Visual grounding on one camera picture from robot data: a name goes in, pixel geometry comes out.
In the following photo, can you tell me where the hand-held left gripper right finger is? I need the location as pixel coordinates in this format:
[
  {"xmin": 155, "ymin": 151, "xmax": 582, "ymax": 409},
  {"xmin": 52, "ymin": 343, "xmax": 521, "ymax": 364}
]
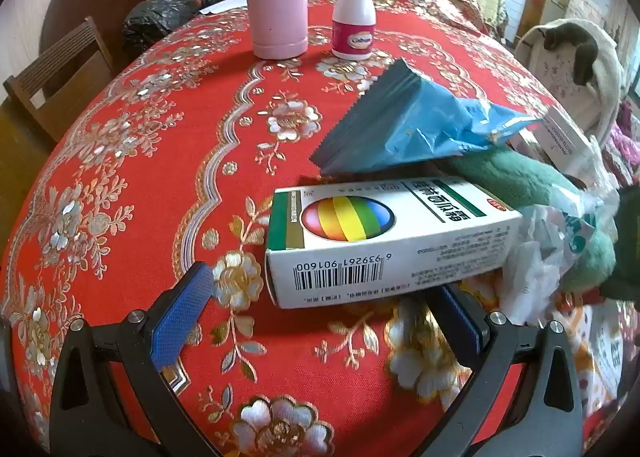
[{"xmin": 425, "ymin": 282, "xmax": 586, "ymax": 457}]

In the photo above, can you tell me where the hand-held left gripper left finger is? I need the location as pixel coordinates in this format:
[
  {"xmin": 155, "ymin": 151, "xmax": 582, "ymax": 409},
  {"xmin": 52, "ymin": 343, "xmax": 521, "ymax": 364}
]
[{"xmin": 50, "ymin": 261, "xmax": 216, "ymax": 457}]

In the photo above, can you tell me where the white box rainbow ball print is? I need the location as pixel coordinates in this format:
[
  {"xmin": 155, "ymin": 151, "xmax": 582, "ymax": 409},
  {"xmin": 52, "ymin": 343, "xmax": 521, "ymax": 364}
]
[{"xmin": 264, "ymin": 176, "xmax": 524, "ymax": 309}]

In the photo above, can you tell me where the white plastic wrapper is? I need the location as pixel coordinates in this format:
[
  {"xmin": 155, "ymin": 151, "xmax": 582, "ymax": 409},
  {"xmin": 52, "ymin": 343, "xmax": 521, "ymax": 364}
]
[{"xmin": 500, "ymin": 187, "xmax": 621, "ymax": 328}]

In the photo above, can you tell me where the blue plastic wrapper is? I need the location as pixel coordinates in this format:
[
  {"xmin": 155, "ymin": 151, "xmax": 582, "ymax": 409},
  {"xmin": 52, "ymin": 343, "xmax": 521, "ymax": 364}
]
[{"xmin": 310, "ymin": 58, "xmax": 543, "ymax": 176}]

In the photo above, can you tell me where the white medicine box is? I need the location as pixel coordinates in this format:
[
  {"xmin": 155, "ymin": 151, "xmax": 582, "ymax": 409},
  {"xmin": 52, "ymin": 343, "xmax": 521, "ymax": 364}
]
[{"xmin": 542, "ymin": 106, "xmax": 596, "ymax": 173}]

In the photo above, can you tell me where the red floral tablecloth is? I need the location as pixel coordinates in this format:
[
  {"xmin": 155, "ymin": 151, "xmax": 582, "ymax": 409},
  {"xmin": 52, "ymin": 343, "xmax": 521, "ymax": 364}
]
[{"xmin": 0, "ymin": 0, "xmax": 640, "ymax": 457}]

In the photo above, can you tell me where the orange white packet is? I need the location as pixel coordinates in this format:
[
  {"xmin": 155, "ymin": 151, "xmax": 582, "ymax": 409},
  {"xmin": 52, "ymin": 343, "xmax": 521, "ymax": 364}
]
[{"xmin": 550, "ymin": 297, "xmax": 631, "ymax": 413}]

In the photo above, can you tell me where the green fuzzy cloth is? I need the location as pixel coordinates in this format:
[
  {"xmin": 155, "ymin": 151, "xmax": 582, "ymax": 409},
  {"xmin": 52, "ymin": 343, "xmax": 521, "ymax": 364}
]
[{"xmin": 445, "ymin": 147, "xmax": 618, "ymax": 293}]

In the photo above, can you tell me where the pink clothes pile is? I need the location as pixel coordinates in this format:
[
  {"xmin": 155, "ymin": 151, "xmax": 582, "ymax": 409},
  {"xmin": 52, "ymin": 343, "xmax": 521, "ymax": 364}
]
[{"xmin": 605, "ymin": 102, "xmax": 640, "ymax": 183}]

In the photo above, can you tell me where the wooden chair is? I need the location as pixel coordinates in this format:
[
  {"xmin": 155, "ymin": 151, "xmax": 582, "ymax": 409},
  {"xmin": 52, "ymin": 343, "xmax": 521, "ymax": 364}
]
[{"xmin": 2, "ymin": 16, "xmax": 116, "ymax": 145}]

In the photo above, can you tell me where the cream jacket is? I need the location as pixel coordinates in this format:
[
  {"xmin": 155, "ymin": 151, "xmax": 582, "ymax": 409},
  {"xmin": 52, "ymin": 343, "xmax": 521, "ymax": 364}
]
[{"xmin": 515, "ymin": 20, "xmax": 626, "ymax": 143}]

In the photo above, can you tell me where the black plastic bag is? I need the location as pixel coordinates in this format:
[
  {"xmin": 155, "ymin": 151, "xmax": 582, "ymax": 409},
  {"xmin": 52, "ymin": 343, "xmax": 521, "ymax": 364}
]
[{"xmin": 122, "ymin": 0, "xmax": 248, "ymax": 58}]

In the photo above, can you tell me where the white pill bottle pink label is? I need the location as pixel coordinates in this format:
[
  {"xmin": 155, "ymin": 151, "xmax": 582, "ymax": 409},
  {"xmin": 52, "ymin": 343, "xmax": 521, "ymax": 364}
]
[{"xmin": 331, "ymin": 0, "xmax": 377, "ymax": 60}]

